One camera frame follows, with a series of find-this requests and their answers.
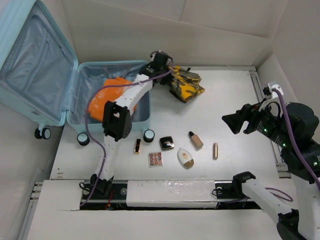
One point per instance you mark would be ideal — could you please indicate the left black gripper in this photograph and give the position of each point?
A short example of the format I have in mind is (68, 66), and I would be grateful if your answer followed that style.
(166, 80)

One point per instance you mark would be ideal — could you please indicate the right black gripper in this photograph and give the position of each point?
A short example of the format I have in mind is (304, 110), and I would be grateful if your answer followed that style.
(235, 120)

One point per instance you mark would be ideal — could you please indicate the camouflage yellow green garment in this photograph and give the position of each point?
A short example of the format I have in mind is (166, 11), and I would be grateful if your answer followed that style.
(185, 85)

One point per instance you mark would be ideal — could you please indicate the beige foundation bottle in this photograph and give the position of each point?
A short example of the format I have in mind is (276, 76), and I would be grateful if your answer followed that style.
(196, 141)

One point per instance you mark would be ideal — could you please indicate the orange tie-dye garment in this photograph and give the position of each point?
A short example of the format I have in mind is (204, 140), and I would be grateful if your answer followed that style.
(97, 105)

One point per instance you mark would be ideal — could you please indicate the black square compact case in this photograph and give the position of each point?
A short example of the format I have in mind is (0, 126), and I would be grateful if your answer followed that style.
(166, 143)

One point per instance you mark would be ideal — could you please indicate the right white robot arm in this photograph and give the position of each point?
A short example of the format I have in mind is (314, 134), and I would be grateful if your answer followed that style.
(300, 153)

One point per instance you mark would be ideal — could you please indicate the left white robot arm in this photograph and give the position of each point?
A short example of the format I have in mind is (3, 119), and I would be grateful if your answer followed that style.
(117, 118)

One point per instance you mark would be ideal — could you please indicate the rose gold lipstick tube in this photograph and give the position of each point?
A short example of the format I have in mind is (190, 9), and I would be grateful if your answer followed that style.
(215, 151)

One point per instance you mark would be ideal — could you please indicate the white oval sunscreen bottle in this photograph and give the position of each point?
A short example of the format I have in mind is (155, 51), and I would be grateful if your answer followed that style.
(185, 158)

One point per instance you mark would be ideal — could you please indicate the eyeshadow palette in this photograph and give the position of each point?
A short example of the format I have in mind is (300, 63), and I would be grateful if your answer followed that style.
(155, 159)

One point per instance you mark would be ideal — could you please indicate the light blue open suitcase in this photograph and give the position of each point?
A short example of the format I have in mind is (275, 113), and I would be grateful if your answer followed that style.
(41, 77)

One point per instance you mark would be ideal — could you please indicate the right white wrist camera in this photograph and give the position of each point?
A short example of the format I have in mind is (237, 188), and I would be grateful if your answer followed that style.
(271, 89)

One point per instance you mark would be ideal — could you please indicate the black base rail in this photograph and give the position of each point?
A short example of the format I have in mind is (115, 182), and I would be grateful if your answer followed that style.
(160, 195)

